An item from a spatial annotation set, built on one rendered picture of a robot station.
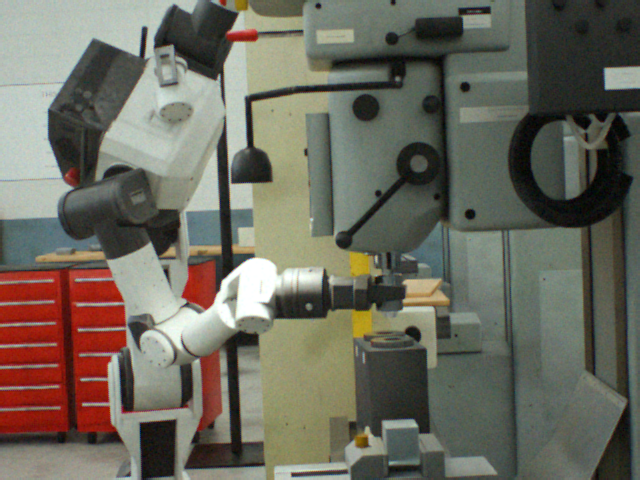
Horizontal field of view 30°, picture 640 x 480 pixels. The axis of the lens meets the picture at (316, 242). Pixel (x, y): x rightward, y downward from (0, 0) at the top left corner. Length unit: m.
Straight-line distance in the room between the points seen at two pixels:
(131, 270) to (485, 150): 0.71
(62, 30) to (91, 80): 9.03
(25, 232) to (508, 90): 9.63
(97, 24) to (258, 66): 7.60
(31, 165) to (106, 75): 9.01
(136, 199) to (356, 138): 0.48
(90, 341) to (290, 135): 3.22
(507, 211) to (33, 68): 9.66
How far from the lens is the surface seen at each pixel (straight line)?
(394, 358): 2.40
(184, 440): 2.69
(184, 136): 2.30
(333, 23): 1.94
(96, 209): 2.21
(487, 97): 1.94
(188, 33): 2.45
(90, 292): 6.72
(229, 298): 2.15
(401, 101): 1.95
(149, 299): 2.24
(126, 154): 2.28
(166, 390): 2.63
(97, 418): 6.82
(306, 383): 3.82
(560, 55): 1.71
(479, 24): 1.95
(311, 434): 3.85
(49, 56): 11.39
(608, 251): 2.06
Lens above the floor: 1.44
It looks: 3 degrees down
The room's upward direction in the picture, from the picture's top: 3 degrees counter-clockwise
